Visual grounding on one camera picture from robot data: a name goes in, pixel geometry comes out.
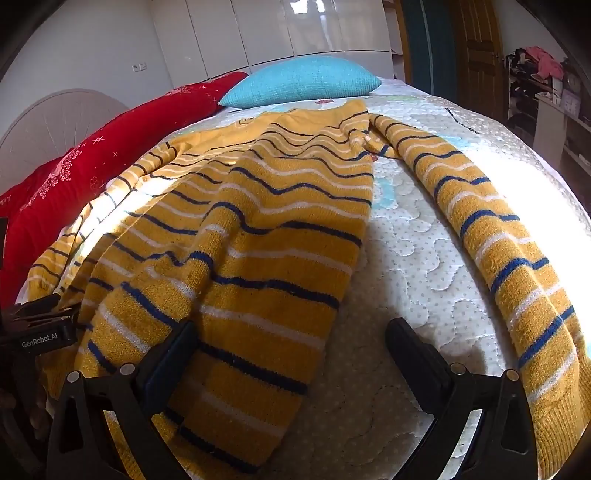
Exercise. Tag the brown wooden door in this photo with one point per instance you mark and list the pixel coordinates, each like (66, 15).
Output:
(478, 50)

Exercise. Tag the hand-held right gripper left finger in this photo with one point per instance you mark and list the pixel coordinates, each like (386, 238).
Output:
(170, 367)

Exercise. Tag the yellow striped knit sweater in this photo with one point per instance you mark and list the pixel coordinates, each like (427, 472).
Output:
(258, 240)

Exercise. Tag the white glossy wardrobe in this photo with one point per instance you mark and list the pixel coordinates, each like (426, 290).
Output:
(277, 32)

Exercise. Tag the dark teal panel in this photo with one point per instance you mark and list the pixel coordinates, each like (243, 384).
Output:
(429, 44)

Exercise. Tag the white quilted bedspread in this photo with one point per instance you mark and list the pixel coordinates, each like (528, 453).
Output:
(415, 258)

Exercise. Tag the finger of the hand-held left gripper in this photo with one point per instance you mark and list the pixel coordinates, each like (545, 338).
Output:
(37, 307)

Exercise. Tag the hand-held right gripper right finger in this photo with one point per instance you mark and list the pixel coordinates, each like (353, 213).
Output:
(415, 367)

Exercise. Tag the beige padded headboard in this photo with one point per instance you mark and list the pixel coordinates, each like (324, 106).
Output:
(51, 117)

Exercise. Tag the white wall socket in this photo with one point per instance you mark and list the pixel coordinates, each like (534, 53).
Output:
(138, 67)

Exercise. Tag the teal pillow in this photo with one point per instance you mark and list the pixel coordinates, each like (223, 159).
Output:
(300, 85)

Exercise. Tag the pink cloth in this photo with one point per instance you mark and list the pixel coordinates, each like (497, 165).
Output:
(547, 62)

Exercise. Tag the cluttered storage shelf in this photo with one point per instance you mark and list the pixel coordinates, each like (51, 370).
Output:
(549, 106)

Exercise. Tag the red patterned blanket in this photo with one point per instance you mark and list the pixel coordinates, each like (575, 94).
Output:
(92, 161)

